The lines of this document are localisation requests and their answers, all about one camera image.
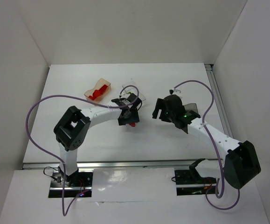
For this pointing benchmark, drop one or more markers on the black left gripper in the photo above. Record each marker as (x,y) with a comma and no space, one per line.
(130,115)

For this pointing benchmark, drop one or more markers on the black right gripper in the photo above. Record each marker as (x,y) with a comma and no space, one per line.
(161,110)

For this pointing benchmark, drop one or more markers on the large red round lego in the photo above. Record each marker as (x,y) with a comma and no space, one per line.
(96,94)

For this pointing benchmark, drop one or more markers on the small red lego block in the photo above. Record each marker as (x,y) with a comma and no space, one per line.
(90,97)

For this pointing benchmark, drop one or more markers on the red lego plate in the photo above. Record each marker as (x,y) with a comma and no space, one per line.
(103,89)

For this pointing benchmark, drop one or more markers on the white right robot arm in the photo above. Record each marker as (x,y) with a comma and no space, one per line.
(239,163)

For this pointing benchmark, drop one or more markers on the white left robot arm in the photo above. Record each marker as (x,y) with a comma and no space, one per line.
(73,126)

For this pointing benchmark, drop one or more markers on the clear plastic container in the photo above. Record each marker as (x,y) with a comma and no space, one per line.
(130,87)

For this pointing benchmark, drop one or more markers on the dark grey translucent container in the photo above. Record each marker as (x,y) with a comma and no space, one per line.
(191,107)

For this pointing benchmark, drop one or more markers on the orange translucent plastic container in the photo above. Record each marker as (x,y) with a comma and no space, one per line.
(98,85)

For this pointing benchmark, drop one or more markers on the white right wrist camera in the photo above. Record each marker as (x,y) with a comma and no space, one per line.
(174,91)

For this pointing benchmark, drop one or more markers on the aluminium front rail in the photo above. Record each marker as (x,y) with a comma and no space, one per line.
(116,164)

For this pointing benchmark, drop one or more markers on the aluminium side rail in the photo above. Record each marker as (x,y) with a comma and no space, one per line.
(218,99)

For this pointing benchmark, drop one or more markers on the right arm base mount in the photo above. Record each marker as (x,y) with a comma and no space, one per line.
(189,182)

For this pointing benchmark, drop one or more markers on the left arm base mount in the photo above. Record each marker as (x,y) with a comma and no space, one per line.
(80,184)

